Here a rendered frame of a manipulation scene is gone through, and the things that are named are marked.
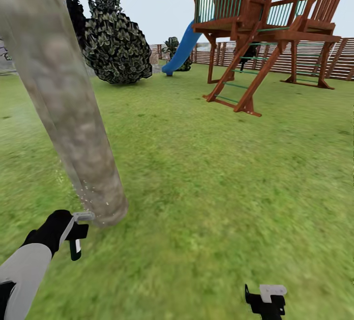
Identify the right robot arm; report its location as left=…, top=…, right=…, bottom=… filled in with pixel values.
left=245, top=284, right=287, bottom=320

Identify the pesticide atomizer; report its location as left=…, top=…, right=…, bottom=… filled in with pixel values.
left=69, top=239, right=81, bottom=261

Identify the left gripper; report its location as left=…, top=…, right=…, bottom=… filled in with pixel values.
left=66, top=223, right=89, bottom=241

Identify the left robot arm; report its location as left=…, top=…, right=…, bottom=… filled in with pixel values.
left=0, top=210, right=95, bottom=320

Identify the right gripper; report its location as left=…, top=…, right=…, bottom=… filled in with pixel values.
left=245, top=284, right=285, bottom=320

